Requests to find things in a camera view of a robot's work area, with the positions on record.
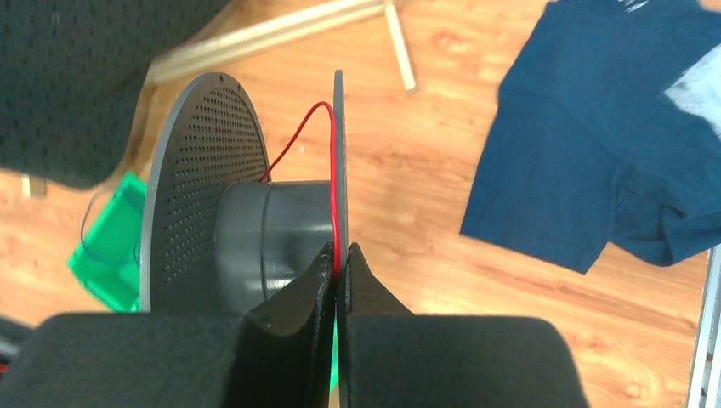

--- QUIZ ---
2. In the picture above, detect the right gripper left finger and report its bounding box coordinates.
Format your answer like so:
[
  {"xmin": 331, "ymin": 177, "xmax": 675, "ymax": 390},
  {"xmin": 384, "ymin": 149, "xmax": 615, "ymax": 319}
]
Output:
[{"xmin": 1, "ymin": 244, "xmax": 334, "ymax": 407}]

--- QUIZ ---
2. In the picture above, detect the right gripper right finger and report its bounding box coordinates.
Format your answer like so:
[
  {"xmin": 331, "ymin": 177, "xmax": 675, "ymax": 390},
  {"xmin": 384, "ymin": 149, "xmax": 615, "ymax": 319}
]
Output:
[{"xmin": 337, "ymin": 244, "xmax": 588, "ymax": 407}]

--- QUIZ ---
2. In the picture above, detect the grey plastic cable spool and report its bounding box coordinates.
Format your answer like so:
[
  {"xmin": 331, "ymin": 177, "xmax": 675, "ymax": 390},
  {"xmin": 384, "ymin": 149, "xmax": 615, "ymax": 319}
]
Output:
[{"xmin": 139, "ymin": 71, "xmax": 349, "ymax": 313}]

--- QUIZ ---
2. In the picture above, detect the red thin cable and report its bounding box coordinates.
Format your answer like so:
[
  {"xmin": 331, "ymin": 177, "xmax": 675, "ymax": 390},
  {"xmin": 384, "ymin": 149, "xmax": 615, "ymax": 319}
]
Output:
[{"xmin": 258, "ymin": 101, "xmax": 343, "ymax": 283}]

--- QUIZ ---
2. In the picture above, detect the green three-compartment bin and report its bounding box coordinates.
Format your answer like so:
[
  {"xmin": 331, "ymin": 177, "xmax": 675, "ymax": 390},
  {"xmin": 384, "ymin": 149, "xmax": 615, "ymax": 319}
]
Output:
[{"xmin": 67, "ymin": 173, "xmax": 147, "ymax": 313}]

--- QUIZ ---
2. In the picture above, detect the wooden clothes rack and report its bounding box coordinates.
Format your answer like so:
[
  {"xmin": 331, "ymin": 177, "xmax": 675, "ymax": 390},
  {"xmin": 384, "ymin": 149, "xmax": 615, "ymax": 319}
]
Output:
[{"xmin": 20, "ymin": 0, "xmax": 418, "ymax": 199}]

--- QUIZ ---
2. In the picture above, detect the blue printed t-shirt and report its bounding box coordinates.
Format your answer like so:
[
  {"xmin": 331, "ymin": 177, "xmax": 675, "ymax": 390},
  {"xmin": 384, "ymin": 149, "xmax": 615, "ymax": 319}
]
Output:
[{"xmin": 460, "ymin": 1, "xmax": 720, "ymax": 273}]

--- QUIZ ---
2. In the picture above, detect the dark grey dotted garment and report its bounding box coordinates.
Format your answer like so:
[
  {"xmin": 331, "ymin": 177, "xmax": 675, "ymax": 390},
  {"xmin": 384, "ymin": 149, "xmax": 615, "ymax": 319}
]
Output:
[{"xmin": 1, "ymin": 1, "xmax": 225, "ymax": 189}]

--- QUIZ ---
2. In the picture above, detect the black thin cable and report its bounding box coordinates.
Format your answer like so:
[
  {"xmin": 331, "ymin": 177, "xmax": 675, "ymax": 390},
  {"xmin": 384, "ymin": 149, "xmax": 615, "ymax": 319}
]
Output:
[{"xmin": 78, "ymin": 191, "xmax": 142, "ymax": 266}]

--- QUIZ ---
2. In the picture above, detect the aluminium frame rail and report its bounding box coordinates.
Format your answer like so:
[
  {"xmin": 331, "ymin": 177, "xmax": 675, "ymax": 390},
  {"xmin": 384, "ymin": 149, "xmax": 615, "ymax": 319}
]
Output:
[{"xmin": 686, "ymin": 245, "xmax": 720, "ymax": 408}]

